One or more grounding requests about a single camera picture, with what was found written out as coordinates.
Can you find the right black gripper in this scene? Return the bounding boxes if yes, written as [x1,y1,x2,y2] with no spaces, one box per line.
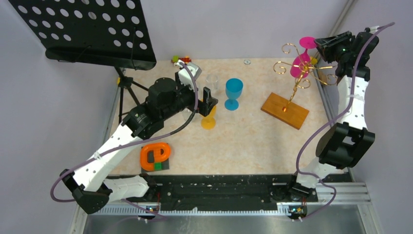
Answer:
[312,32,352,64]

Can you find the yellow wine glass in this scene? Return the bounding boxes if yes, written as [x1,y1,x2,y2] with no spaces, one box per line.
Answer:
[201,106,216,130]

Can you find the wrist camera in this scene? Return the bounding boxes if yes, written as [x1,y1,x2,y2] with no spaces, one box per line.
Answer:
[174,59,202,91]
[364,26,380,34]

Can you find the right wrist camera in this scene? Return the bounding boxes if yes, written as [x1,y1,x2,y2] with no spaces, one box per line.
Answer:
[364,26,380,34]

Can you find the tall clear wine glass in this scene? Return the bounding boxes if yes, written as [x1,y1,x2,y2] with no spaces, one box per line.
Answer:
[206,74,219,96]

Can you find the grey corner pipe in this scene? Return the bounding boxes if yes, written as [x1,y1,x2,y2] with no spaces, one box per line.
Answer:
[328,0,358,37]

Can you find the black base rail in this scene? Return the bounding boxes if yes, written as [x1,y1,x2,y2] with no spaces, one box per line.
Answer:
[127,175,318,212]

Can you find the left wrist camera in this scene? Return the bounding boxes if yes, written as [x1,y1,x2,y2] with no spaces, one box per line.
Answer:
[174,59,202,91]

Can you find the patterned clear glass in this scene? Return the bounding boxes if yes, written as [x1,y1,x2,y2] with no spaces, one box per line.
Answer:
[181,108,192,121]

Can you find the wooden gold wine glass rack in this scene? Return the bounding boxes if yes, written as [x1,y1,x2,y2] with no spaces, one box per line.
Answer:
[261,43,338,130]

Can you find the pink wine glass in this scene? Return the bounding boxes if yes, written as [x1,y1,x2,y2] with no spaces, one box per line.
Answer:
[290,37,317,78]

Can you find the black perforated music stand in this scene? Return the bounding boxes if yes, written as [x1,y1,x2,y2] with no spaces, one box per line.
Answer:
[8,0,152,125]

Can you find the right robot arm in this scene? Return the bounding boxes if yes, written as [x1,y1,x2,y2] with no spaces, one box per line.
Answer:
[285,28,379,201]

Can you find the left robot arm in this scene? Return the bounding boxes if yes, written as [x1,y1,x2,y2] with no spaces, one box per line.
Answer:
[61,78,218,214]

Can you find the blue wine glass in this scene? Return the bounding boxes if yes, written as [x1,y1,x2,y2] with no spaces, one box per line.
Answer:
[224,78,244,111]

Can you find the red green toy train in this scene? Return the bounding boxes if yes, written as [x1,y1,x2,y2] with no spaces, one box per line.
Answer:
[171,56,191,64]

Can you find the orange tape dispenser toy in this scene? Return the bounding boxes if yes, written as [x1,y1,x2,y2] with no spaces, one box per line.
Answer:
[140,142,171,172]

